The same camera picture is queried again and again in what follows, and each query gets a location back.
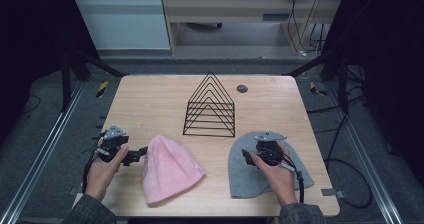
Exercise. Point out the black metal stand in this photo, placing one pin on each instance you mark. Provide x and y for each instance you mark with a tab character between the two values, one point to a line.
342	84
65	84

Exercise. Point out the yellow black hazard tape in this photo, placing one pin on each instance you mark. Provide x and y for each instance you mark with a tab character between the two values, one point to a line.
102	89
316	90

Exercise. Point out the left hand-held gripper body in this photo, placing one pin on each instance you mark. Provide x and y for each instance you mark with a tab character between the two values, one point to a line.
111	144

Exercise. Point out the aluminium floor rail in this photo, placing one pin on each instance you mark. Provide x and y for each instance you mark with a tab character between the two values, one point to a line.
366	157
43	154

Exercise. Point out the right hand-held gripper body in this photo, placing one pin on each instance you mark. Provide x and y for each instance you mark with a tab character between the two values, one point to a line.
269	149

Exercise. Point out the person's left hand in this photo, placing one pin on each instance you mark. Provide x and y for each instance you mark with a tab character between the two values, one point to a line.
101	175

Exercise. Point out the grey beanie hat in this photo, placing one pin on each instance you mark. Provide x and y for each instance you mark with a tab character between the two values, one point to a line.
245	180

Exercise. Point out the round grey table grommet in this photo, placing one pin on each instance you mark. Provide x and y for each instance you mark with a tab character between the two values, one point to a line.
242	88

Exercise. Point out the pink beanie hat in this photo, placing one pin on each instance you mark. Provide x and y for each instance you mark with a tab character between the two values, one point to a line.
168	170

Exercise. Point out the white cabinet panel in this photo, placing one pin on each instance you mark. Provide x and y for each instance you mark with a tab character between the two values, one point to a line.
123	24

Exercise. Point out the grey table bracket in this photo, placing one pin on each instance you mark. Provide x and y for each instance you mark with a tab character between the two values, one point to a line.
333	193
74	190

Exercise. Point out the person's right hand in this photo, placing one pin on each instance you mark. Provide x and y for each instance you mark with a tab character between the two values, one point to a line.
280	180

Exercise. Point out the black curtain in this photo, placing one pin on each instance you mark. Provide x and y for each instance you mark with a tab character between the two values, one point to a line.
30	34
390	50

